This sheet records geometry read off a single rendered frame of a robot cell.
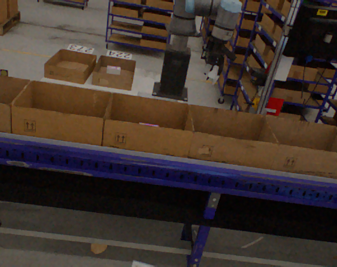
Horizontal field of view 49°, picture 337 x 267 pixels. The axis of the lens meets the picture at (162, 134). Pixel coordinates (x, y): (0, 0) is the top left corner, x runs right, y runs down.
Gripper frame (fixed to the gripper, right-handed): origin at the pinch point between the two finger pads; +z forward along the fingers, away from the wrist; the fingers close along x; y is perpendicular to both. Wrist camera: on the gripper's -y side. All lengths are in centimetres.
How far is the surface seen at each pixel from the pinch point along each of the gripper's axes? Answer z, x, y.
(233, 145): 19.9, 27.6, -2.3
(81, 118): 22, 1, 60
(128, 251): 122, -12, 13
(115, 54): 33, -132, 1
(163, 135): 22.2, 15.1, 26.7
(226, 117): 18.8, 1.5, -14.8
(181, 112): 21.3, -7.5, 6.4
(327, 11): -39, -20, -77
